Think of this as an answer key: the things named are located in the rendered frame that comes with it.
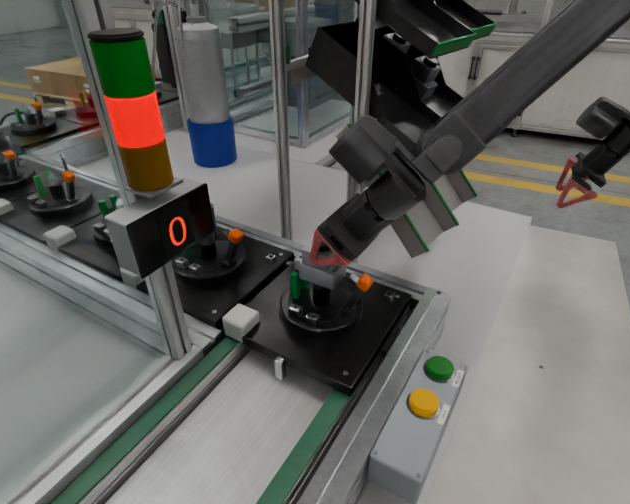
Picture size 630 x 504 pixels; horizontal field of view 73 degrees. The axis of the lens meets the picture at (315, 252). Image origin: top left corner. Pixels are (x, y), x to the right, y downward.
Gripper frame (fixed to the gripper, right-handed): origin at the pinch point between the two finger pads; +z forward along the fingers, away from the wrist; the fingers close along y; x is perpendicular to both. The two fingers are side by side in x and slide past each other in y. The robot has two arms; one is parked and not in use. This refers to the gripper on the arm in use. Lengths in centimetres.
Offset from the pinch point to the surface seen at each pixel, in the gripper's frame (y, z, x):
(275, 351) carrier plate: 11.6, 10.5, 6.7
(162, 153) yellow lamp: 18.5, -9.8, -20.4
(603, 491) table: 1, -11, 51
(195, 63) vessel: -54, 40, -66
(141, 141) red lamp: 20.4, -10.9, -21.9
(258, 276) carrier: -2.1, 19.0, -4.0
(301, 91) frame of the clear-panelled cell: -86, 38, -44
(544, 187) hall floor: -301, 66, 88
